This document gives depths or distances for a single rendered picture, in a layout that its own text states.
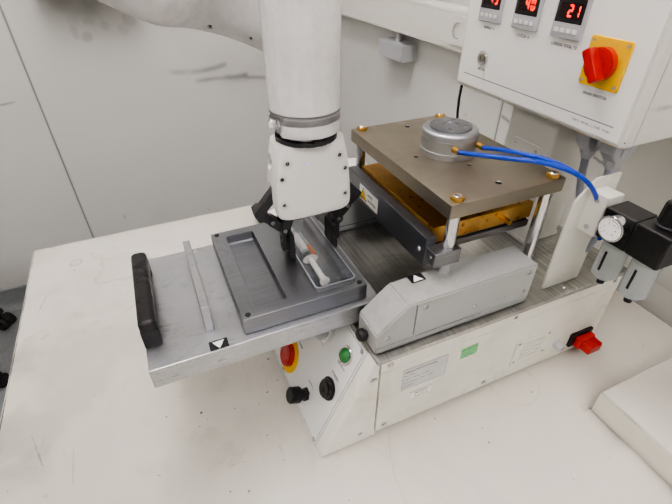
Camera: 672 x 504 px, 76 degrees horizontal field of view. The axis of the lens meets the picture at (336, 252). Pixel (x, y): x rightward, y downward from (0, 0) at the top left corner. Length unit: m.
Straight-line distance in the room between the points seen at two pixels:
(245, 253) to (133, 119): 1.41
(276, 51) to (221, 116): 1.57
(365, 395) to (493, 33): 0.57
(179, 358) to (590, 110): 0.59
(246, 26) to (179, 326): 0.37
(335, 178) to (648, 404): 0.58
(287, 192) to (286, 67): 0.14
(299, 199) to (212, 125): 1.53
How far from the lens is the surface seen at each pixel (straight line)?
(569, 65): 0.67
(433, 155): 0.63
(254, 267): 0.62
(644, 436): 0.80
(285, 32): 0.47
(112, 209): 2.16
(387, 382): 0.61
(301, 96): 0.48
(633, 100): 0.62
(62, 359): 0.93
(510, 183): 0.59
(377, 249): 0.74
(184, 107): 2.01
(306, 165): 0.52
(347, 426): 0.65
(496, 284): 0.61
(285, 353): 0.75
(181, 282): 0.64
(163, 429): 0.76
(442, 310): 0.58
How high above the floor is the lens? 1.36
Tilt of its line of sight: 36 degrees down
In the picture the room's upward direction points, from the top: straight up
